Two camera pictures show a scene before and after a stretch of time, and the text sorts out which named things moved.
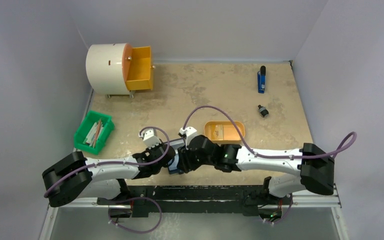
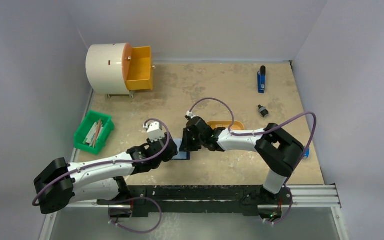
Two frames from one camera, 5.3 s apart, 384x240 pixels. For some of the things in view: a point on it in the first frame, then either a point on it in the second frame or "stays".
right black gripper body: (184, 159) → (185, 140)
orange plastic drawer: (137, 68) stays
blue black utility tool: (261, 77) stays
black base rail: (248, 199) stays
